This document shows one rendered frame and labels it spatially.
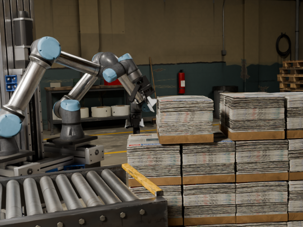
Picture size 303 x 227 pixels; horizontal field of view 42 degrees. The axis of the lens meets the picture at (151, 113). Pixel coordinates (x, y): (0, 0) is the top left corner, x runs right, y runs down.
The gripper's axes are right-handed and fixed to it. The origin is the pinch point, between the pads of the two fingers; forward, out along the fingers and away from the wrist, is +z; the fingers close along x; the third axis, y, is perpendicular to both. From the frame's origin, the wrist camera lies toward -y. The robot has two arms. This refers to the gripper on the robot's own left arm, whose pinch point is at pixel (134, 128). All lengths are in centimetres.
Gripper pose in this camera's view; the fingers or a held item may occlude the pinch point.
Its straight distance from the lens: 254.3
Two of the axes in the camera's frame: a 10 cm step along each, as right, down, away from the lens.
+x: 10.0, -0.3, -0.1
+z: -0.1, 1.2, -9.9
